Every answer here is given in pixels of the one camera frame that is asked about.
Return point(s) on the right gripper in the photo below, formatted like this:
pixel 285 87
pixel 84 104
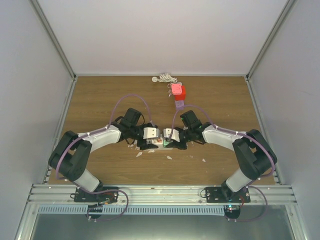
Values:
pixel 175 144

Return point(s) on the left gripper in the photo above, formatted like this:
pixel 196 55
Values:
pixel 144 146

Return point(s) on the white power strip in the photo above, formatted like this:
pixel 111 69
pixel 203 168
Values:
pixel 160 148

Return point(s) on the white cube adapter plug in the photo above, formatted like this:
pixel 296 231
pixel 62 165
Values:
pixel 157 142

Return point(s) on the green adapter plug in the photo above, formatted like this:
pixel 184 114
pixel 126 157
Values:
pixel 166 143

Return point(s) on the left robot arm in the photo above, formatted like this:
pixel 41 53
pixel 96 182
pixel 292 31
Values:
pixel 70 156

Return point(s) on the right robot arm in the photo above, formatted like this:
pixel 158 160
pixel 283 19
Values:
pixel 253 153

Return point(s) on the purple plug adapter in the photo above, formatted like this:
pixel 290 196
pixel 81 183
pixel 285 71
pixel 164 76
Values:
pixel 179 104

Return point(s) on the red plug block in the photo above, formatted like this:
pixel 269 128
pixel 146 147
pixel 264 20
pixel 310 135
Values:
pixel 182 96

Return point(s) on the pink cube socket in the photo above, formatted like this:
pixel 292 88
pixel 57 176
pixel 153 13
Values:
pixel 176 89

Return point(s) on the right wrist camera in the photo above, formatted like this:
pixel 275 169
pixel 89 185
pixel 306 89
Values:
pixel 171 134

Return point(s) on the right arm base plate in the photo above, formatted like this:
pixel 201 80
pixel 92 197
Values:
pixel 217 194

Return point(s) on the slotted cable duct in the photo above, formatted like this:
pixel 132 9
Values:
pixel 207 210

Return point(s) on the aluminium rail frame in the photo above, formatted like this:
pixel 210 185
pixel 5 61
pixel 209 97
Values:
pixel 158 195

